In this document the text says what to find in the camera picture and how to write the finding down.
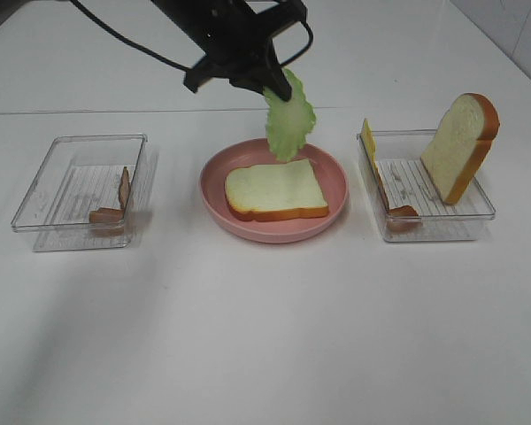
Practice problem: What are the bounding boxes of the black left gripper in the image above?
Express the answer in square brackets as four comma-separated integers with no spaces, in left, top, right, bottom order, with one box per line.
[184,1,307,102]

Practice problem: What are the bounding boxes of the green lettuce leaf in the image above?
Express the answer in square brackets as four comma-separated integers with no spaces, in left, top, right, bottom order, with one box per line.
[263,68,316,162]

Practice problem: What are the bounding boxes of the white bread slice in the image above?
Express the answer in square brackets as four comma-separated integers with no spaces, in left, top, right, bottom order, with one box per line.
[420,93,500,205]
[224,158,329,221]

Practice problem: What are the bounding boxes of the bacon strip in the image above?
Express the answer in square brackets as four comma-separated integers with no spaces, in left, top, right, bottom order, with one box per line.
[377,174,421,233]
[88,166,131,237]

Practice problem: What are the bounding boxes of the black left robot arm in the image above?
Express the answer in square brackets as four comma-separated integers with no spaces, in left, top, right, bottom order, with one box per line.
[154,0,307,101]

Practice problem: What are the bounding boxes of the yellow cheese slice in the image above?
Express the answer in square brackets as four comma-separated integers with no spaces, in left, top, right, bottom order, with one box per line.
[360,119,380,178]

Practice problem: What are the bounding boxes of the pink round plate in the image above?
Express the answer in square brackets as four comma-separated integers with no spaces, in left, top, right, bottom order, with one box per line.
[199,138,349,243]

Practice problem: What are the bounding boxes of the right clear plastic bin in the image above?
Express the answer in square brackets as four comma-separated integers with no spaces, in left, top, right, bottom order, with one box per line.
[357,129,496,243]

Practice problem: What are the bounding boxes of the clear plastic bin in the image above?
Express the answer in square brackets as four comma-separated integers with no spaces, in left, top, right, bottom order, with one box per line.
[357,129,496,243]
[11,134,158,252]

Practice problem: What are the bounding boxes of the left clear plastic bin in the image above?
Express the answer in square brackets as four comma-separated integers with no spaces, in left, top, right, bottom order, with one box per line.
[11,134,158,252]

